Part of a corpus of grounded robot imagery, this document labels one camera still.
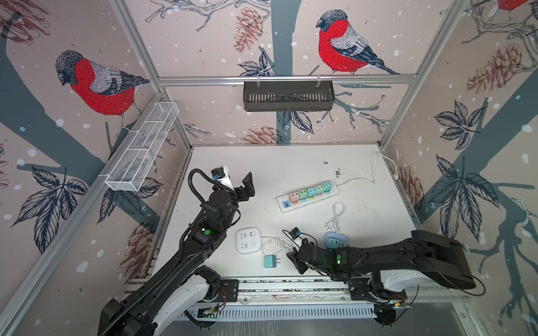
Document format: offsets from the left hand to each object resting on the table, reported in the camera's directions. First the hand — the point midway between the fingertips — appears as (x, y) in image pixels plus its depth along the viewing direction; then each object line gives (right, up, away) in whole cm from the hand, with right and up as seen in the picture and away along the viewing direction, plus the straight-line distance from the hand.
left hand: (240, 175), depth 72 cm
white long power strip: (+17, -15, +22) cm, 31 cm away
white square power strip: (+2, -28, +11) cm, 30 cm away
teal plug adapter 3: (+34, -26, +5) cm, 44 cm away
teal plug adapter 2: (+29, -9, +20) cm, 36 cm away
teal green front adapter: (+11, -34, +6) cm, 36 cm away
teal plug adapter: (+37, -7, +23) cm, 44 cm away
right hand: (+17, -33, +7) cm, 38 cm away
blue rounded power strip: (+41, -27, +12) cm, 51 cm away
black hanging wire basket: (+19, +38, +32) cm, 53 cm away
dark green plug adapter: (+25, -10, +20) cm, 34 cm away
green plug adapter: (+33, -8, +21) cm, 40 cm away
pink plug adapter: (+21, -11, +19) cm, 30 cm away
